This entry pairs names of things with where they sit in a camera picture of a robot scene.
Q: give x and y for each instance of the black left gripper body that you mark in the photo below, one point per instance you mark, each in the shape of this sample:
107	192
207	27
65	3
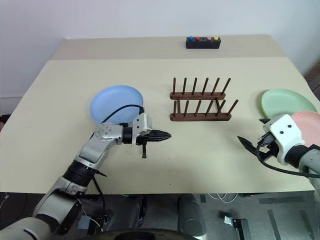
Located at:
146	137

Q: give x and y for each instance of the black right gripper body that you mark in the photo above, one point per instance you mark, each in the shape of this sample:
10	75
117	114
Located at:
267	146

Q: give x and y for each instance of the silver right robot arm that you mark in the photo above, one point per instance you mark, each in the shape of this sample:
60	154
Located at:
308	160

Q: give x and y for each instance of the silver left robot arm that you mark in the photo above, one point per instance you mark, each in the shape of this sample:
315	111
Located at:
100	142

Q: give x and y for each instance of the wooden dish rack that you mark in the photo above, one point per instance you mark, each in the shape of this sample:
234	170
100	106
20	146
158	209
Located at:
200	116

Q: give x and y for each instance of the green plate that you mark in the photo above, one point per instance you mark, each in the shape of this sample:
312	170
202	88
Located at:
282	102

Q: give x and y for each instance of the pink plate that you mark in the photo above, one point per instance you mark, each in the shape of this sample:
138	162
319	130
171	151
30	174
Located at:
310	127

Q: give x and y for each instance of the blue plate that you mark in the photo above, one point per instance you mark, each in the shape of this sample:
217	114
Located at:
112	102

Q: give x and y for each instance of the black bag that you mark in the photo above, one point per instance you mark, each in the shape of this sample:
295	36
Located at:
125	210

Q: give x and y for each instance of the small black floor device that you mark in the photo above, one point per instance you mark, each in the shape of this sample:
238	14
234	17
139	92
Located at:
237	223

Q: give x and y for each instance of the grey cylindrical bin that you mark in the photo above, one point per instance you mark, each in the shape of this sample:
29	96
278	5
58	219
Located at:
191	215

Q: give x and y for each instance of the yellow button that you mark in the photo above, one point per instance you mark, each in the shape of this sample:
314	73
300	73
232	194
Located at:
215	38

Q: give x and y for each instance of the black button box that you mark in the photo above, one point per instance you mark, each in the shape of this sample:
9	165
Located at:
202	44

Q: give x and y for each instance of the small grey box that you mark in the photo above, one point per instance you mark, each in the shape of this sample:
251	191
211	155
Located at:
83	222

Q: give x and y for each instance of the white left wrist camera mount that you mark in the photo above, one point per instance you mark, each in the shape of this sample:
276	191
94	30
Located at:
142	123

